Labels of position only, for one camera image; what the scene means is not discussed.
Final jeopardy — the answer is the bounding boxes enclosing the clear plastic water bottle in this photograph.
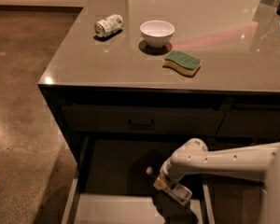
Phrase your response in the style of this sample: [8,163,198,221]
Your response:
[145,166,193,207]

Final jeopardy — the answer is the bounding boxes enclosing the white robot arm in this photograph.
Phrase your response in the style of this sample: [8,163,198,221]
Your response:
[154,138,280,224]

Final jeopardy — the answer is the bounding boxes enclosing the open middle drawer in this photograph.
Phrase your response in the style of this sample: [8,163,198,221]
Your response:
[62,140,215,224]

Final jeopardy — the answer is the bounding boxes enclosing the dark top drawer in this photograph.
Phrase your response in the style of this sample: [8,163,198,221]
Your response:
[62,105,224,136]

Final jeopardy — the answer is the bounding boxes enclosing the dark kitchen counter cabinet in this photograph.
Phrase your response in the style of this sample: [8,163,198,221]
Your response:
[36,0,280,224]

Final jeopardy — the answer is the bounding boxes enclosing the right side drawers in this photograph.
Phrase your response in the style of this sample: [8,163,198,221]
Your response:
[205,104,280,148]

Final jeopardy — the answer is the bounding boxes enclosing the green yellow sponge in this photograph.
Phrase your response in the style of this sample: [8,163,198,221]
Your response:
[162,50,201,77]

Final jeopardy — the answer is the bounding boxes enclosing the white ceramic bowl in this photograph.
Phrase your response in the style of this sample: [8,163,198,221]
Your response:
[140,21,175,49]

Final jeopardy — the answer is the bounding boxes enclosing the white green drink can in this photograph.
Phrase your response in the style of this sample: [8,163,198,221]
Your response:
[94,14,124,38]

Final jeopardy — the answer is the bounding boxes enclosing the black drawer handle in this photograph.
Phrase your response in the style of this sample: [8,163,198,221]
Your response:
[128,119,155,130]

